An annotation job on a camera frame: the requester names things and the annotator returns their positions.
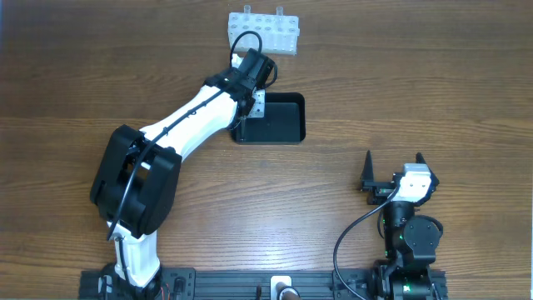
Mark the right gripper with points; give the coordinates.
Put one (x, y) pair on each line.
(379, 191)

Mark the clear test tube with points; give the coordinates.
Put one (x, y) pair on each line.
(280, 10)
(241, 129)
(247, 9)

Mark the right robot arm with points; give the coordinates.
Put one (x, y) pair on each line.
(410, 237)

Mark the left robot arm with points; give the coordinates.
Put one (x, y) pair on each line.
(200, 116)

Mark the black tray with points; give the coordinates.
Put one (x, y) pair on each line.
(283, 125)

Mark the white test tube rack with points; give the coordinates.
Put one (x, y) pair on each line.
(277, 39)

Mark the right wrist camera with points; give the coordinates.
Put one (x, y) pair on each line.
(412, 183)

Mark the mounting rail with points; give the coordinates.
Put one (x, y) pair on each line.
(233, 284)

